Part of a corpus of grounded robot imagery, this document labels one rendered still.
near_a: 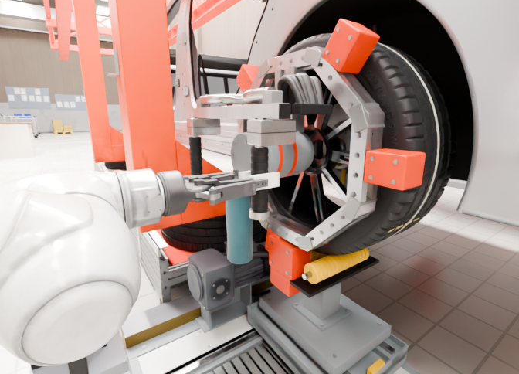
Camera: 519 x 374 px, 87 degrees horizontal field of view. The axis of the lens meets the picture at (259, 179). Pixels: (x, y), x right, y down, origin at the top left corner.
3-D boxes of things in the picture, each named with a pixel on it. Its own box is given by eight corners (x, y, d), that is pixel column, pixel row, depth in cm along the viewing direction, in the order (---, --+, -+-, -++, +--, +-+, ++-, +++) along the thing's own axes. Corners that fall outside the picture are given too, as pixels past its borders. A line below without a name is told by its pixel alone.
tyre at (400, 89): (319, 28, 104) (277, 176, 137) (269, 16, 91) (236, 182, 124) (523, 77, 60) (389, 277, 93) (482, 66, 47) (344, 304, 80)
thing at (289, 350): (405, 364, 99) (408, 341, 97) (339, 426, 79) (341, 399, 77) (307, 293, 139) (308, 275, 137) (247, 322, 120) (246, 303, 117)
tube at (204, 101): (283, 108, 79) (284, 69, 77) (223, 107, 69) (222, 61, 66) (250, 109, 93) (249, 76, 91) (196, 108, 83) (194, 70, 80)
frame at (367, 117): (371, 270, 69) (395, 33, 57) (354, 280, 65) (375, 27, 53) (252, 210, 113) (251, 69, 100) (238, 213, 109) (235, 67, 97)
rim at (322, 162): (326, 55, 103) (290, 171, 128) (277, 46, 90) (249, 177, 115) (465, 100, 69) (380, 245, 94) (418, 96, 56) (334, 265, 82)
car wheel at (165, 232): (290, 224, 178) (290, 188, 173) (213, 267, 128) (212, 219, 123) (218, 204, 218) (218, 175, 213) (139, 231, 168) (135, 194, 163)
